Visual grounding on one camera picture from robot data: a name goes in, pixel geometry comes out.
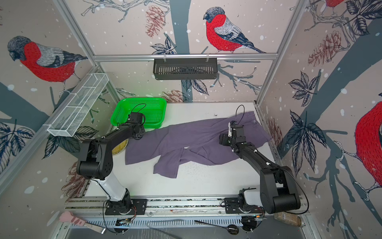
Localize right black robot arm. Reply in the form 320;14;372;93
219;120;300;214

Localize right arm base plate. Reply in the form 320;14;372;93
220;197;265;215

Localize green plastic basket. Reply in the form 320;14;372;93
110;98;167;129

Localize brown filled plastic bottle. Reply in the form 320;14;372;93
274;212;304;228

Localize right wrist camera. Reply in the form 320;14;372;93
228;120;237;137

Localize black long spoon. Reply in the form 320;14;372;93
194;220;239;235

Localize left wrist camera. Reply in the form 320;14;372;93
129;112;144;124

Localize round woven bamboo tray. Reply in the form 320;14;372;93
112;139;129;155

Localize pink handled brush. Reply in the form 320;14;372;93
59;211;106;234

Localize black hanging plastic basket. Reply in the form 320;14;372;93
153;58;218;80

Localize aluminium mounting rail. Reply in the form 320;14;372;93
64;195;311;218

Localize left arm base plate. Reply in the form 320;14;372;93
104;199;148;216

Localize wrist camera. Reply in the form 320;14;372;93
129;112;144;124
228;120;237;137

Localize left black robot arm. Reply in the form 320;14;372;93
76;112;145;207

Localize purple trousers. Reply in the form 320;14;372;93
124;111;272;179

